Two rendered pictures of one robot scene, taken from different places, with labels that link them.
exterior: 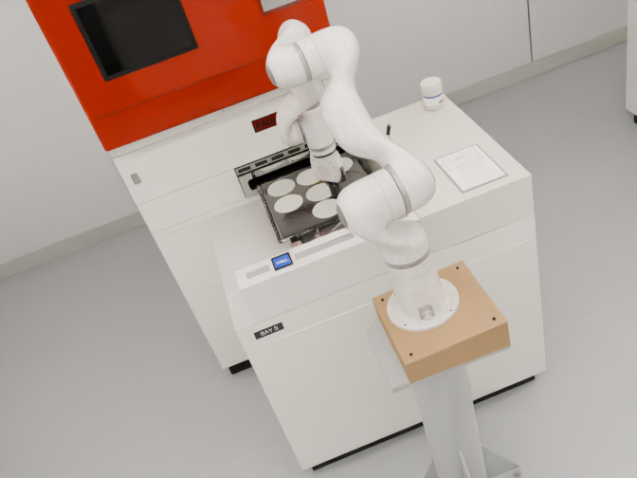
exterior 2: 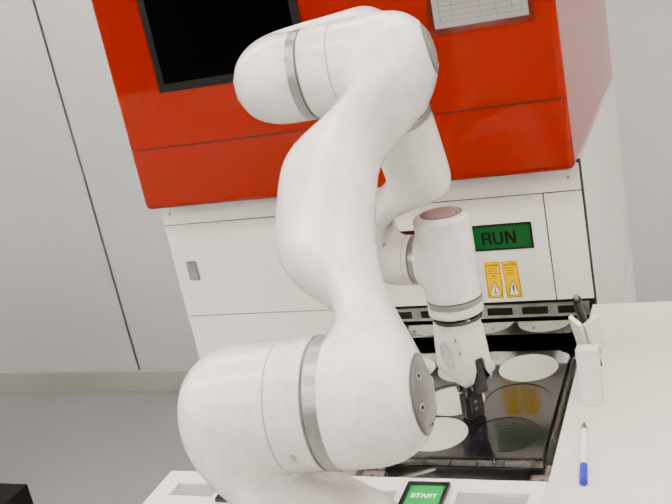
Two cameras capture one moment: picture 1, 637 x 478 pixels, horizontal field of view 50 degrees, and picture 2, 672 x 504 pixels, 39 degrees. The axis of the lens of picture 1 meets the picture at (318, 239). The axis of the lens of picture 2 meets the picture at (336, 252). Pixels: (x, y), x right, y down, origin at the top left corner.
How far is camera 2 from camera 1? 1.02 m
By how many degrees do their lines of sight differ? 32
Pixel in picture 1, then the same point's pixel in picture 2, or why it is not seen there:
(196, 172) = (288, 293)
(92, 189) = not seen: hidden behind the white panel
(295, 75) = (267, 90)
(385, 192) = (266, 386)
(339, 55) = (360, 66)
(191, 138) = not seen: hidden behind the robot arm
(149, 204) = (207, 321)
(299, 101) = (390, 190)
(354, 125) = (300, 215)
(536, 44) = not seen: outside the picture
